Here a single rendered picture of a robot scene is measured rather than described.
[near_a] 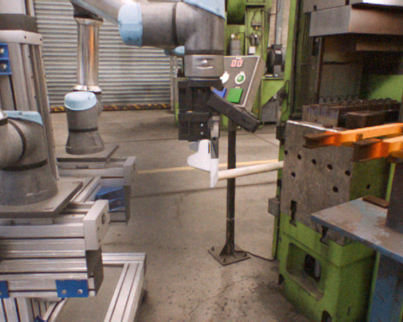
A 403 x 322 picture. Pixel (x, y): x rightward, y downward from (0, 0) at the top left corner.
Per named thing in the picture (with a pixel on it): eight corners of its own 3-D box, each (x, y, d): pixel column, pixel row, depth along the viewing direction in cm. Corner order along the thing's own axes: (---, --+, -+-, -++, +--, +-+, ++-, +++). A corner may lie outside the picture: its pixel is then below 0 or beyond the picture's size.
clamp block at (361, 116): (363, 132, 127) (365, 115, 125) (344, 129, 134) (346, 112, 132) (384, 129, 132) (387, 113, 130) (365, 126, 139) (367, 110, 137)
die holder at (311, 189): (342, 246, 135) (356, 135, 122) (279, 210, 167) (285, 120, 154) (428, 218, 159) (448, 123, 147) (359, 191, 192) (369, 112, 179)
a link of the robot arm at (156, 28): (136, 49, 73) (186, 49, 72) (117, 46, 62) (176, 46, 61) (133, 9, 71) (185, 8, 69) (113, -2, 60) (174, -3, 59)
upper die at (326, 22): (348, 32, 127) (351, 4, 124) (308, 36, 144) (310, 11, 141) (418, 35, 145) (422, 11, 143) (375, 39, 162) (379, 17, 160)
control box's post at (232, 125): (228, 256, 213) (232, 79, 182) (225, 253, 216) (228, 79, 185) (233, 255, 215) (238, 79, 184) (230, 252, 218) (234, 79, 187)
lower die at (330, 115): (336, 127, 137) (338, 106, 135) (301, 120, 154) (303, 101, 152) (404, 119, 155) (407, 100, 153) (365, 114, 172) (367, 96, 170)
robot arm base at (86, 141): (60, 154, 133) (56, 129, 130) (73, 145, 148) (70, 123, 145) (99, 154, 134) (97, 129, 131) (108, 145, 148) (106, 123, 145)
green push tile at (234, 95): (238, 102, 168) (242, 88, 169) (225, 101, 173) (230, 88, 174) (240, 104, 170) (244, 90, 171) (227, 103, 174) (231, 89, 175)
